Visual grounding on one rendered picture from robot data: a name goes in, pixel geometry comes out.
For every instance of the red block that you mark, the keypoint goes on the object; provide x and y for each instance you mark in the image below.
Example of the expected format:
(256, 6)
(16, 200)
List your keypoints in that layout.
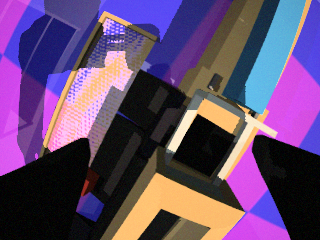
(90, 182)

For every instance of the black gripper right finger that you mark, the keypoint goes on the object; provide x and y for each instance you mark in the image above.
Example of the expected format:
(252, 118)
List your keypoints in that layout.
(292, 176)

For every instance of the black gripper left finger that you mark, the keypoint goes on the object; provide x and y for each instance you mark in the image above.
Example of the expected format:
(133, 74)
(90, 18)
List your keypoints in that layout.
(38, 201)

